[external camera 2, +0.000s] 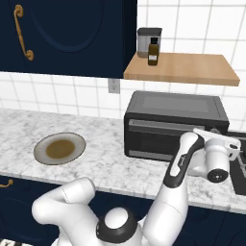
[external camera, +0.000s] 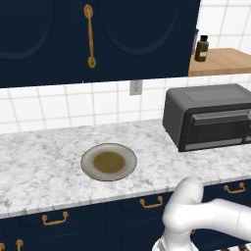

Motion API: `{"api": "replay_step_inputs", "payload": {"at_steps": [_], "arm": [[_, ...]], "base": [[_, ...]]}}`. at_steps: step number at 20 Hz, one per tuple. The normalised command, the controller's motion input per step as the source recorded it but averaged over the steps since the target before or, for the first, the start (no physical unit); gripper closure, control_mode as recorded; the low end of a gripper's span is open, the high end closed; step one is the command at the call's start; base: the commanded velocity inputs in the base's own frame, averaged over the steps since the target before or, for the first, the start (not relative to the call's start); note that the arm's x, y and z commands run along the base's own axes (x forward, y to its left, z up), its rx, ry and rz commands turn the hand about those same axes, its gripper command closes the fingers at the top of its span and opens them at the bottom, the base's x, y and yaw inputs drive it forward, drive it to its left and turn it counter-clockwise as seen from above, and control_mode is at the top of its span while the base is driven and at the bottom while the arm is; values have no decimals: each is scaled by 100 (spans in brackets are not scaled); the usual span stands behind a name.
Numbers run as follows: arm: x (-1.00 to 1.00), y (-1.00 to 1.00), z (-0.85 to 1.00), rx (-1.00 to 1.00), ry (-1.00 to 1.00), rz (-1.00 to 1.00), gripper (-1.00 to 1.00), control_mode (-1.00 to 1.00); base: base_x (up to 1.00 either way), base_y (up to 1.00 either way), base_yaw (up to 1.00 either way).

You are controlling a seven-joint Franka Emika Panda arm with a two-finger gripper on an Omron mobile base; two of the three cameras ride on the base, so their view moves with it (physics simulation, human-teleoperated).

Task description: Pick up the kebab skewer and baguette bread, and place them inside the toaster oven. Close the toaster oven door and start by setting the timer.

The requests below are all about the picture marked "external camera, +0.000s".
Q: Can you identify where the brown bottle with pale label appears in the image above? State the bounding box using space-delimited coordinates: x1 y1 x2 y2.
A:
193 34 211 63

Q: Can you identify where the wooden wall shelf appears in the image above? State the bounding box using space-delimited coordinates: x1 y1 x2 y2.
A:
188 47 251 78

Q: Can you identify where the long gold cupboard handle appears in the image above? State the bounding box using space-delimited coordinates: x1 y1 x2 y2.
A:
82 3 98 70

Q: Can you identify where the grey toaster oven door handle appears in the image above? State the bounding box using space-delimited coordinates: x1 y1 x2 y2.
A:
191 109 251 124

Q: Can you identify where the gold drawer handle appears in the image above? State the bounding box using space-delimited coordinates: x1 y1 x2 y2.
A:
41 211 70 226
223 181 247 195
139 195 164 210

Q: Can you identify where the dark grey toaster oven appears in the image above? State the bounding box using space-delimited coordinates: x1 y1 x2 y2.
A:
162 83 251 153

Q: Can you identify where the toaster oven glass door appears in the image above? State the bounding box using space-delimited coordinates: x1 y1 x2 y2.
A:
186 109 251 152

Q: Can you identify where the grey plate with brown centre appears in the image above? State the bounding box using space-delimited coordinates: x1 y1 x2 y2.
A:
79 142 138 182

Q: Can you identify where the navy lower cupboard door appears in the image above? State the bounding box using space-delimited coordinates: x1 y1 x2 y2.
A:
20 228 108 251

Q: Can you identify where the grey wall outlet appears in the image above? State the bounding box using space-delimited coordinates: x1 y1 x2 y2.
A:
128 79 144 97

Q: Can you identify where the navy upper cupboard door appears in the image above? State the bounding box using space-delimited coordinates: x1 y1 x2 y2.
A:
0 0 98 88
95 0 202 83

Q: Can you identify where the navy cupboard door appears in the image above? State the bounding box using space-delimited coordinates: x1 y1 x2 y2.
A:
95 0 202 83
0 0 98 88
20 228 108 251

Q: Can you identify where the navy drawer front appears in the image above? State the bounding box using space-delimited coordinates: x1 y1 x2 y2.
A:
0 203 108 237
105 190 175 226
201 177 251 209

